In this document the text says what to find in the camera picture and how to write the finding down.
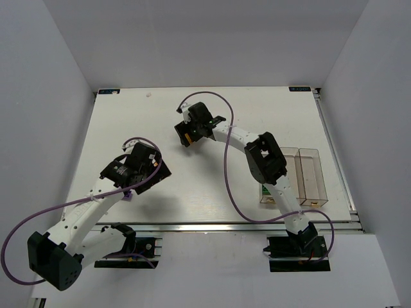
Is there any blue table label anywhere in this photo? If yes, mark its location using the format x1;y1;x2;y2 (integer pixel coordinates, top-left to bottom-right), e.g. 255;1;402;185
98;89;120;95
288;86;311;92

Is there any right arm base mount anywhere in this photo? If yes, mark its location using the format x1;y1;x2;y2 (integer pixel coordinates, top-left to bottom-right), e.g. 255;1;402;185
263;236;331;273

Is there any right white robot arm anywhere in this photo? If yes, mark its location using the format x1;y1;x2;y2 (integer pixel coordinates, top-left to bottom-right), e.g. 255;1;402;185
175;102;318;253

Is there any middle clear container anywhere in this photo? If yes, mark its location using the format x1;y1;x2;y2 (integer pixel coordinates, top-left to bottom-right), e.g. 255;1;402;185
281;147;306;205

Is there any clear container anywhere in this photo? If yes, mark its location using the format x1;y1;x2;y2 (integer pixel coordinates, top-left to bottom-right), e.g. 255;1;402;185
299;148;328;208
281;147;306;205
259;184;276;205

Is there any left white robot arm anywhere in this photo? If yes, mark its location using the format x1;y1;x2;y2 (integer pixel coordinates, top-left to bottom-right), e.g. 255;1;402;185
28;140;171;291

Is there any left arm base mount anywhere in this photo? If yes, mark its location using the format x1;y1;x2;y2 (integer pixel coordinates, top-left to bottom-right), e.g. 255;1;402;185
94;236;162;270

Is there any orange oval lego piece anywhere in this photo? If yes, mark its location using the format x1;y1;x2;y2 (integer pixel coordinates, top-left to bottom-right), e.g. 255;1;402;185
184;133;193;145

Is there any green lego brick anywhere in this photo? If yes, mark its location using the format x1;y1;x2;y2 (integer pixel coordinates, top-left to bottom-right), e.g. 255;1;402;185
261;185;271;196

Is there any right clear container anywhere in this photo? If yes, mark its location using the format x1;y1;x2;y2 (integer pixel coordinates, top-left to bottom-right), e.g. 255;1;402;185
299;148;328;208

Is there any purple cable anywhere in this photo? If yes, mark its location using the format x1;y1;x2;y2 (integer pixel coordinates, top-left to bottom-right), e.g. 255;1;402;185
0;137;161;286
179;91;335;264

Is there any purple lego brick lower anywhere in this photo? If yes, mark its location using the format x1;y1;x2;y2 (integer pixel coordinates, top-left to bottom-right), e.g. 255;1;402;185
123;191;132;201

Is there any left blue table label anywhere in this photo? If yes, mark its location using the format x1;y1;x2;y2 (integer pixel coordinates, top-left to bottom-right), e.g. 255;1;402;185
98;89;120;95

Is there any right blue table label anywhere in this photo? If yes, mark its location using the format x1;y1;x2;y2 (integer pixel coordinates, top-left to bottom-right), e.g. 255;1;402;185
288;86;311;92

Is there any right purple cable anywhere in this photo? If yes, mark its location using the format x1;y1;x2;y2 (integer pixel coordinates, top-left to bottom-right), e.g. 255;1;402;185
179;91;335;264

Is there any aluminium table rail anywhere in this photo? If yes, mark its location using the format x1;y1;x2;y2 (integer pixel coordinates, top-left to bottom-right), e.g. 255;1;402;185
59;223;363;234

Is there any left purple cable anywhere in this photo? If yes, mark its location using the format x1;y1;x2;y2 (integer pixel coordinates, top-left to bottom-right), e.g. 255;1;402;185
0;137;161;286

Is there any left clear container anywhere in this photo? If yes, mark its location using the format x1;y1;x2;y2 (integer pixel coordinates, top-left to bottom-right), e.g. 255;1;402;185
259;184;276;205

